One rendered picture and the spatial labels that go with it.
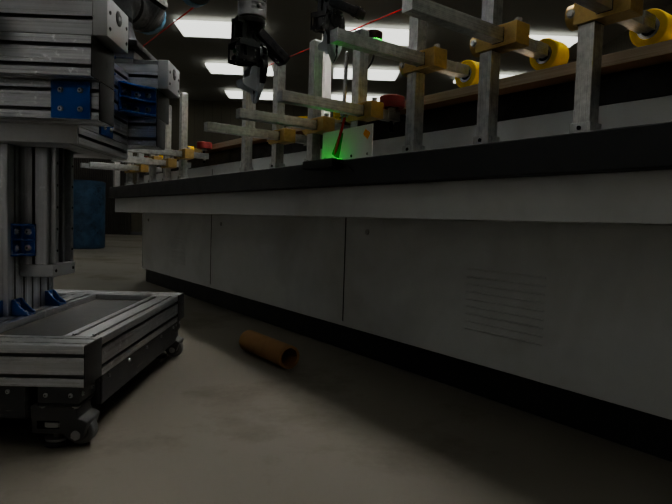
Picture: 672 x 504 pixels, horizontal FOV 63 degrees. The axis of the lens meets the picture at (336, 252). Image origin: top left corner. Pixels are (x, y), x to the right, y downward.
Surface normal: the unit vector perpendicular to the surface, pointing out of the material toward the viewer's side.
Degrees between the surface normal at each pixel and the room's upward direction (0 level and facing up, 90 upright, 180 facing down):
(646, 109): 90
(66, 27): 90
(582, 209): 90
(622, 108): 90
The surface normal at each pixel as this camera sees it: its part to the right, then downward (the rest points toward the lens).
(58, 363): 0.03, 0.06
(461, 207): -0.81, 0.01
